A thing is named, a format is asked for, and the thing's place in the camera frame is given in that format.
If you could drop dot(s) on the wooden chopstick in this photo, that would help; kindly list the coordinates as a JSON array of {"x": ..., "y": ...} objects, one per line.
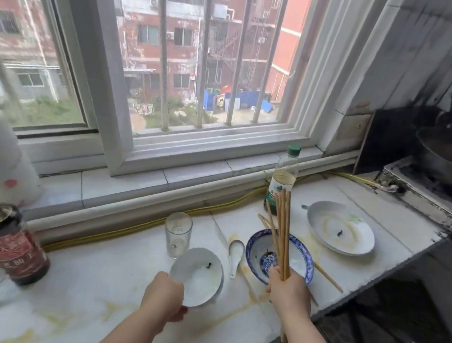
[
  {"x": 286, "y": 240},
  {"x": 281, "y": 224},
  {"x": 282, "y": 230},
  {"x": 265, "y": 220},
  {"x": 271, "y": 234}
]

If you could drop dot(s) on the white plate green leaves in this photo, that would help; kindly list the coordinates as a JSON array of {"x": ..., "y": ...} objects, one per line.
[{"x": 341, "y": 231}]

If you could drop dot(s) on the blue patterned bowl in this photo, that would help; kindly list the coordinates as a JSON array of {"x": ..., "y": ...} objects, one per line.
[{"x": 299, "y": 259}]

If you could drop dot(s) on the black splash board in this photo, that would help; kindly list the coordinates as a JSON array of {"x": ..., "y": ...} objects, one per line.
[{"x": 391, "y": 136}]

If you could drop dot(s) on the person's left hand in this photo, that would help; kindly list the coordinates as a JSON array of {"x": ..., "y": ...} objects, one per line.
[{"x": 163, "y": 301}]

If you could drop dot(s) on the white round soup spoon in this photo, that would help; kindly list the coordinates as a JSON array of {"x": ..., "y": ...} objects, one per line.
[{"x": 236, "y": 253}]

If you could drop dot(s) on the clear bottle green cap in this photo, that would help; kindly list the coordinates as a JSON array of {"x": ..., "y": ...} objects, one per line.
[{"x": 282, "y": 178}]

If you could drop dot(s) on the person's right hand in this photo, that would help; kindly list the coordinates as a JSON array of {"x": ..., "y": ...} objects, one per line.
[{"x": 290, "y": 303}]

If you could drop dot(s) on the white window frame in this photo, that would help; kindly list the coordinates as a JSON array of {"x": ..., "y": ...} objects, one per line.
[{"x": 109, "y": 72}]

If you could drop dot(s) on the grey window security bars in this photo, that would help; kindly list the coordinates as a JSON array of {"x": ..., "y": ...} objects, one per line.
[{"x": 160, "y": 59}]

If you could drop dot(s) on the dark soy sauce bottle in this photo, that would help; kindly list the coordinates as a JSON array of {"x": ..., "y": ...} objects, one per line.
[{"x": 7, "y": 240}]

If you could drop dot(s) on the long white horizontal pipe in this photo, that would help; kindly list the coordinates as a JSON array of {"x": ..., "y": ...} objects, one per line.
[{"x": 139, "y": 202}]

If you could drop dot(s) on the clear drinking glass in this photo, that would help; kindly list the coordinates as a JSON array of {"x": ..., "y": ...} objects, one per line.
[{"x": 177, "y": 234}]

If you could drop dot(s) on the red brick apartment building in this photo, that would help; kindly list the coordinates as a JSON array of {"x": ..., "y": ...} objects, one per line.
[{"x": 182, "y": 19}]

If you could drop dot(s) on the small white bowl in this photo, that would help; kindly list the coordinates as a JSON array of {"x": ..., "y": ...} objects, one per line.
[{"x": 197, "y": 277}]

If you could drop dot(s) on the person's left forearm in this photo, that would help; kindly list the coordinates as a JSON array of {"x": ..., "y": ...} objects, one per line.
[{"x": 124, "y": 342}]

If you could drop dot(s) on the steel gas stove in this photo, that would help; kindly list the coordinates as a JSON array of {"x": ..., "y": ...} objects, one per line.
[{"x": 428, "y": 199}]

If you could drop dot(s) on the bundle of wooden chopsticks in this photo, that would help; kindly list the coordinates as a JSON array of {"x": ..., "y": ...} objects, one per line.
[
  {"x": 283, "y": 336},
  {"x": 329, "y": 279},
  {"x": 284, "y": 235}
]

